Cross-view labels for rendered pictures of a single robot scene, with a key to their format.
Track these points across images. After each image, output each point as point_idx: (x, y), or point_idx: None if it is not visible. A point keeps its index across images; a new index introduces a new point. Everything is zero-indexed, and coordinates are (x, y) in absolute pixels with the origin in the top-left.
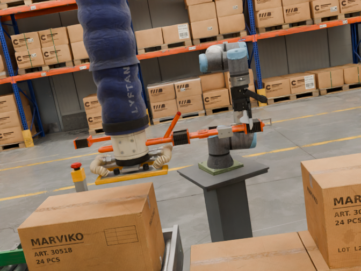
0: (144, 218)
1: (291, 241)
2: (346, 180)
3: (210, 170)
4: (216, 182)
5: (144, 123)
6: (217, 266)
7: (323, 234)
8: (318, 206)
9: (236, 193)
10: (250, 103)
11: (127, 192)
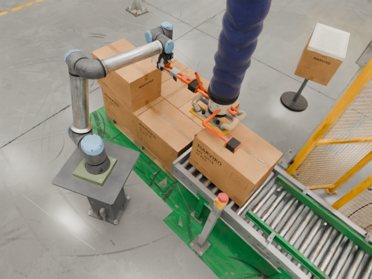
0: None
1: (147, 114)
2: (149, 62)
3: (113, 163)
4: (128, 150)
5: None
6: (185, 129)
7: (157, 87)
8: (155, 79)
9: None
10: None
11: (215, 135)
